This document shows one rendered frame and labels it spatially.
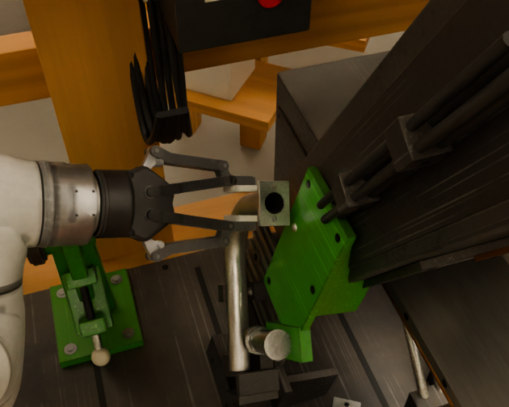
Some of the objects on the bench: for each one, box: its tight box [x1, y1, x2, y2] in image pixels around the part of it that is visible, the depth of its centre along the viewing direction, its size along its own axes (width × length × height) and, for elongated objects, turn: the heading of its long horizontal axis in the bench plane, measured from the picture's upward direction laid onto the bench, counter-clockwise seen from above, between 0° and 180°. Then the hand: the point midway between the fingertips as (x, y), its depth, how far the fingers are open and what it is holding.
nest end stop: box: [226, 389, 279, 405], centre depth 89 cm, size 4×7×6 cm, turn 108°
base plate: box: [13, 232, 509, 407], centre depth 104 cm, size 42×110×2 cm, turn 108°
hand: (254, 203), depth 78 cm, fingers closed on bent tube, 3 cm apart
